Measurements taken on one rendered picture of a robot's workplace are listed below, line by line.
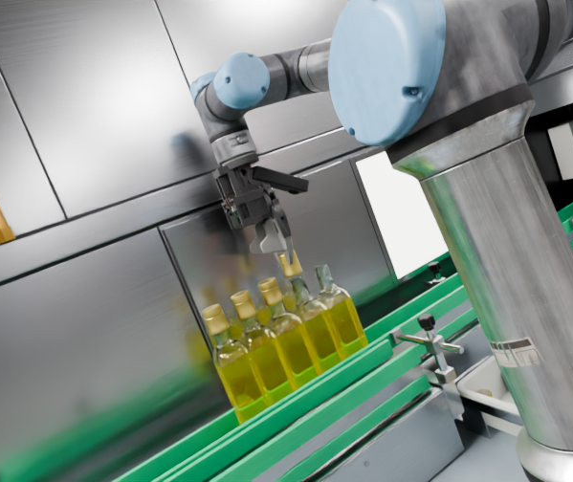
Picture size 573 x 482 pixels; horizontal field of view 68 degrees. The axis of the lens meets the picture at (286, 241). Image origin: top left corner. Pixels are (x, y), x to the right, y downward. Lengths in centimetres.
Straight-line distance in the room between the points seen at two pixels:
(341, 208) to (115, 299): 53
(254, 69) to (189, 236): 36
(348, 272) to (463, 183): 70
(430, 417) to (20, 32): 100
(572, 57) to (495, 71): 113
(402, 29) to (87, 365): 77
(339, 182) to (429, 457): 60
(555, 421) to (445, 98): 26
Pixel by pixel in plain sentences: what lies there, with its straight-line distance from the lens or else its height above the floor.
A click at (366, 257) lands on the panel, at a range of 105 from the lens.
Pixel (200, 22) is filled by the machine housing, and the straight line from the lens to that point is 105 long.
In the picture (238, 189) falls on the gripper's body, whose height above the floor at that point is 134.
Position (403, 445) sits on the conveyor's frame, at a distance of 81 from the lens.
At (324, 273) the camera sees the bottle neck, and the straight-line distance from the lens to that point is 84.
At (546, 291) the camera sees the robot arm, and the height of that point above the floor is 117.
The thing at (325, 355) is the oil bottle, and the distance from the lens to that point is 84.
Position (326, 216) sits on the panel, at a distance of 100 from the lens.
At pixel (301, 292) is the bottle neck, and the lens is 81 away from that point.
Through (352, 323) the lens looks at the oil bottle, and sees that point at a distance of 86.
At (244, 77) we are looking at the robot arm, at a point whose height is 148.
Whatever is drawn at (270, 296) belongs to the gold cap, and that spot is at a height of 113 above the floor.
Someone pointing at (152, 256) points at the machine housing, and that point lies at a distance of 89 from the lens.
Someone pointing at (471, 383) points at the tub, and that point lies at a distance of 94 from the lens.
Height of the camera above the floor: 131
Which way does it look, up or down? 6 degrees down
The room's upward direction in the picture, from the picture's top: 21 degrees counter-clockwise
